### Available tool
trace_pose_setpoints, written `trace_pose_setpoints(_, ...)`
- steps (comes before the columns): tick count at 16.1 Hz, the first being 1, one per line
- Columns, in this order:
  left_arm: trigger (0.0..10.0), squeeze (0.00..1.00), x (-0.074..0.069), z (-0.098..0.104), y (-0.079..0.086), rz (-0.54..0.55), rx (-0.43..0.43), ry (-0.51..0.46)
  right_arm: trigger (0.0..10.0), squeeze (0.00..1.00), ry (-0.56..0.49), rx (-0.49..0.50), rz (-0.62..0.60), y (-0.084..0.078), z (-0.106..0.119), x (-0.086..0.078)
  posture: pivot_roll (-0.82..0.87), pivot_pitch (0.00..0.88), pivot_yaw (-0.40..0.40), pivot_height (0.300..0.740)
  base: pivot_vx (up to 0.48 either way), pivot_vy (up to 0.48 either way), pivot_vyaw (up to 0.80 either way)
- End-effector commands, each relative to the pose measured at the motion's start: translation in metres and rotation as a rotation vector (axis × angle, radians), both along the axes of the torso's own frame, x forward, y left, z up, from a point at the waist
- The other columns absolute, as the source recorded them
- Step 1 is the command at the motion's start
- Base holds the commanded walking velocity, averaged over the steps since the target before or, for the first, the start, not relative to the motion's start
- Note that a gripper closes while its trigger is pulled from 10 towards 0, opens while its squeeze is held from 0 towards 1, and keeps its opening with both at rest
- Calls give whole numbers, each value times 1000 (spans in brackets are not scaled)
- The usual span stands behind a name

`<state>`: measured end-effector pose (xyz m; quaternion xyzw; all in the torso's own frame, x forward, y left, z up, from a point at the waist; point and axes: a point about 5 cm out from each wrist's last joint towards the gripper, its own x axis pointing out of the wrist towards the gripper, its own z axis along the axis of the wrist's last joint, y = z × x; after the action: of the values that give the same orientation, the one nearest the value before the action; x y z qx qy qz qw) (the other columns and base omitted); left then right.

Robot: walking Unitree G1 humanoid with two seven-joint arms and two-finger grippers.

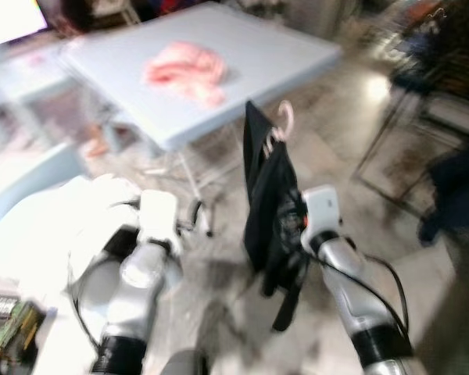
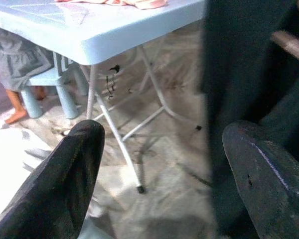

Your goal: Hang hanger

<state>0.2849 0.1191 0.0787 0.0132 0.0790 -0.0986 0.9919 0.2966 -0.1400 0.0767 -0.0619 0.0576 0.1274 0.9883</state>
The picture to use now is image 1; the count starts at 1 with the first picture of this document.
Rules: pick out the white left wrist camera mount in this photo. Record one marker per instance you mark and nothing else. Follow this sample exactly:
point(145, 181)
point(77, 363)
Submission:
point(158, 215)

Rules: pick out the light blue small table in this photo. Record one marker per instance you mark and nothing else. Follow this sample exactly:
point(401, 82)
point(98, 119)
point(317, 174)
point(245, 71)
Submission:
point(31, 78)

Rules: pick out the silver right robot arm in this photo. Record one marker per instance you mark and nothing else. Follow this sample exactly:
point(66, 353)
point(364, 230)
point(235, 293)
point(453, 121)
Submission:
point(352, 277)

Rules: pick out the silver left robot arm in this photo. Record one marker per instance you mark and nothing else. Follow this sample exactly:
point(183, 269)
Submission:
point(141, 273)

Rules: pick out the pink plastic hanger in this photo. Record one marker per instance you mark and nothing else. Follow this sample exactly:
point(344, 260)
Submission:
point(289, 117)

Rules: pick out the grey robot left leg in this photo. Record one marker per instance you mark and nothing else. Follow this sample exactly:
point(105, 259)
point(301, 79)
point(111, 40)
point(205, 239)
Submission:
point(184, 363)

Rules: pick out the pink cloth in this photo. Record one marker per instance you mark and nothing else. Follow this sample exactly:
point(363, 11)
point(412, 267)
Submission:
point(184, 70)

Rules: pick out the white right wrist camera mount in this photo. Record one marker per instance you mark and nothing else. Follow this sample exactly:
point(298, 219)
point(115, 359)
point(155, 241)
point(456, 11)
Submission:
point(322, 211)

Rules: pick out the black garment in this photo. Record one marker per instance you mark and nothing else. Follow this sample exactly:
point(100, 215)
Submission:
point(266, 203)

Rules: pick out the green black carton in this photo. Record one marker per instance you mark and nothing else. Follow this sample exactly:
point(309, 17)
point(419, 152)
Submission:
point(12, 328)

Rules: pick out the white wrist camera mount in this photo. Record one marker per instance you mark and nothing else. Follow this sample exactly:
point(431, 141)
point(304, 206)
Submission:
point(158, 215)
point(322, 211)

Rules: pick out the light grey folding table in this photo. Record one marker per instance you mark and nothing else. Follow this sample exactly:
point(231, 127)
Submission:
point(258, 55)

